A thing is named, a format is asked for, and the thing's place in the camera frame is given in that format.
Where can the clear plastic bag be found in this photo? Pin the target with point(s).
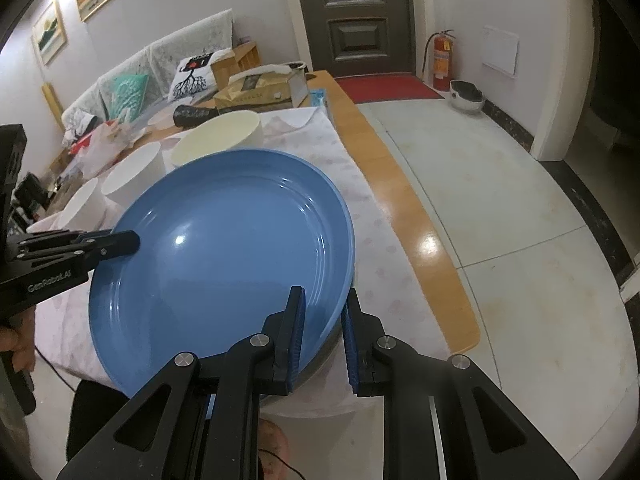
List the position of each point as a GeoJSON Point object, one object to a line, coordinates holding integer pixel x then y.
{"type": "Point", "coordinates": [100, 147]}

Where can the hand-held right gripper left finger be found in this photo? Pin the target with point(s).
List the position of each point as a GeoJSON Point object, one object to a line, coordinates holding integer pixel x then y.
{"type": "Point", "coordinates": [296, 345]}

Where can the white patterned tablecloth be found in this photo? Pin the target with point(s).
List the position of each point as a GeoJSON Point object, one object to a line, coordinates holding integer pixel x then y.
{"type": "Point", "coordinates": [370, 240]}

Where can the blue plate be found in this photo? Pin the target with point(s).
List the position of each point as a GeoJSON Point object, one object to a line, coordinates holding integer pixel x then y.
{"type": "Point", "coordinates": [220, 250]}

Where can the black patterned cup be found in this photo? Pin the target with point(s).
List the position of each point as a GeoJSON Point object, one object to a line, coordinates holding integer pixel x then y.
{"type": "Point", "coordinates": [192, 115]}

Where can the white bowl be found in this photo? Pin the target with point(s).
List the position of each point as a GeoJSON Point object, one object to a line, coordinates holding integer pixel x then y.
{"type": "Point", "coordinates": [82, 205]}
{"type": "Point", "coordinates": [135, 172]}

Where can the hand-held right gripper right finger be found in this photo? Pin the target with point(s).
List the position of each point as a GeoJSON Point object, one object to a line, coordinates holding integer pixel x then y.
{"type": "Point", "coordinates": [351, 355]}

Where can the white wall panel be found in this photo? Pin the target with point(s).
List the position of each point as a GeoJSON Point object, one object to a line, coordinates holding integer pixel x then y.
{"type": "Point", "coordinates": [501, 51]}

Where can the red fire extinguisher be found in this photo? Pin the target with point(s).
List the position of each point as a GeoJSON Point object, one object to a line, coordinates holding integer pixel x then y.
{"type": "Point", "coordinates": [441, 62]}

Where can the large cream bowl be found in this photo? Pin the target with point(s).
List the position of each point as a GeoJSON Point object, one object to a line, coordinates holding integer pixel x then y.
{"type": "Point", "coordinates": [220, 137]}

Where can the sofa with lace cover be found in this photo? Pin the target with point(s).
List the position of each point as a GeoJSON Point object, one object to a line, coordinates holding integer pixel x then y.
{"type": "Point", "coordinates": [145, 60]}

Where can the white pillow with tree print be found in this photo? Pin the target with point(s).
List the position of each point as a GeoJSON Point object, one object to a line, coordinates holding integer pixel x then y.
{"type": "Point", "coordinates": [192, 77]}

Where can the small framed picture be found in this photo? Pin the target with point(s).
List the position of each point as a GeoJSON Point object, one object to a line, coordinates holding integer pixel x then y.
{"type": "Point", "coordinates": [49, 32]}

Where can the red doormat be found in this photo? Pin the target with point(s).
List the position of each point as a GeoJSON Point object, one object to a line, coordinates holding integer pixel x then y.
{"type": "Point", "coordinates": [387, 89]}

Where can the wooden box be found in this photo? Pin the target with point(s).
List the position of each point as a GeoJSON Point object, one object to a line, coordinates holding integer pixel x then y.
{"type": "Point", "coordinates": [235, 62]}

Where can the white helmet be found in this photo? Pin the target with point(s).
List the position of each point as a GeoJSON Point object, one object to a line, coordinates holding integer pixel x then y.
{"type": "Point", "coordinates": [466, 95]}

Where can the grey door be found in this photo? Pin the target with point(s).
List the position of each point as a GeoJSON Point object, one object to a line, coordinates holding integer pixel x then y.
{"type": "Point", "coordinates": [355, 15]}

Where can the blue packet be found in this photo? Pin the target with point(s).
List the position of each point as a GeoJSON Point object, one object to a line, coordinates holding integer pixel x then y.
{"type": "Point", "coordinates": [320, 97]}

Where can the cardboard box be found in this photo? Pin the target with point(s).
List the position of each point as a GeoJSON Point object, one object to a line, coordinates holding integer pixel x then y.
{"type": "Point", "coordinates": [255, 91]}

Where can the teal patterned pillow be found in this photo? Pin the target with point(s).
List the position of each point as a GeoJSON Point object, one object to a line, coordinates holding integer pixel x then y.
{"type": "Point", "coordinates": [125, 95]}

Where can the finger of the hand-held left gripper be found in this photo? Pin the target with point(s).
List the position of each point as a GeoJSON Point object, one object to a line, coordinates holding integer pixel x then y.
{"type": "Point", "coordinates": [122, 243]}

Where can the person's left hand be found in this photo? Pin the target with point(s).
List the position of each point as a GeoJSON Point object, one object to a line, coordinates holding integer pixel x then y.
{"type": "Point", "coordinates": [17, 347]}

